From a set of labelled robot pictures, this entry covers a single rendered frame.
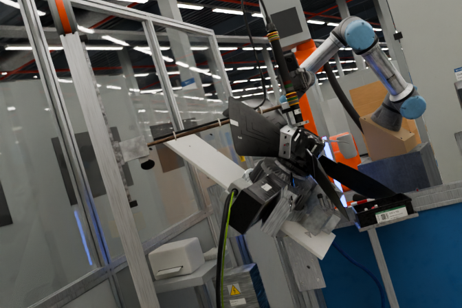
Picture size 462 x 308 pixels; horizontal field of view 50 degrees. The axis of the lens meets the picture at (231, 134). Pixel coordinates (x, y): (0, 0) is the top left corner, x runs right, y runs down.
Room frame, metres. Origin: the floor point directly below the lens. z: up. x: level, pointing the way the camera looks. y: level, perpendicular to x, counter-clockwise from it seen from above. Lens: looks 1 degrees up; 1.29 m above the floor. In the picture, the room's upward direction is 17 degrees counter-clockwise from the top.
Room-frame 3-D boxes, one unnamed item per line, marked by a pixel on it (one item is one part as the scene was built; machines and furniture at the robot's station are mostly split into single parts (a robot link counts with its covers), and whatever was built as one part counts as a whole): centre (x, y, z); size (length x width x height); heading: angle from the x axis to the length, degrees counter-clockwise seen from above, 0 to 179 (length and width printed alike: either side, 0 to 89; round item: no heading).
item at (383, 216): (2.01, -0.49, 0.84); 0.22 x 0.17 x 0.07; 83
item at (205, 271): (1.99, 0.29, 0.84); 0.36 x 0.24 x 0.03; 158
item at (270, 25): (1.89, -0.26, 1.47); 0.04 x 0.04 x 0.46
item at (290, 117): (1.89, -0.25, 1.32); 0.09 x 0.07 x 0.10; 103
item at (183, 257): (1.93, 0.35, 0.91); 0.17 x 0.16 x 0.11; 68
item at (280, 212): (1.59, -0.07, 1.03); 0.15 x 0.10 x 0.14; 68
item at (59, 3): (1.72, 0.44, 1.88); 0.17 x 0.15 x 0.16; 158
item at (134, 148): (1.75, 0.35, 1.36); 0.10 x 0.07 x 0.08; 103
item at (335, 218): (1.86, -0.25, 0.91); 0.12 x 0.08 x 0.12; 68
